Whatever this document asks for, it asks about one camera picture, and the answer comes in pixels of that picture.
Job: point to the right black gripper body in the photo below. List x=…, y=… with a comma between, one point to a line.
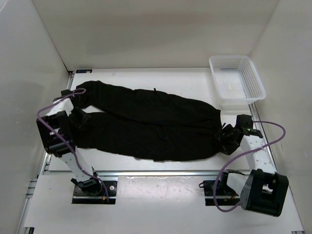
x=228, y=144

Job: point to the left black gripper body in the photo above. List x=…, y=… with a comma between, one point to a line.
x=79, y=117

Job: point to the black trousers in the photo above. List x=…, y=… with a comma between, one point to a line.
x=147, y=124

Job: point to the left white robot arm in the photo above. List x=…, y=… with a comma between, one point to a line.
x=54, y=128

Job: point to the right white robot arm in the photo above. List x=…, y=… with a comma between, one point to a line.
x=264, y=189

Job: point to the white plastic basket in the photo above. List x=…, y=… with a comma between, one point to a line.
x=236, y=81

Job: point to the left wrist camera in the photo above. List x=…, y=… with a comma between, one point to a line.
x=65, y=94

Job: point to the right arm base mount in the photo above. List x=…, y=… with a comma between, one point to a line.
x=225, y=196

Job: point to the aluminium rail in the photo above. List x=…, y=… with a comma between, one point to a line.
x=159, y=173

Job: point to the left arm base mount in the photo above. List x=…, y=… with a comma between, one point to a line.
x=93, y=192

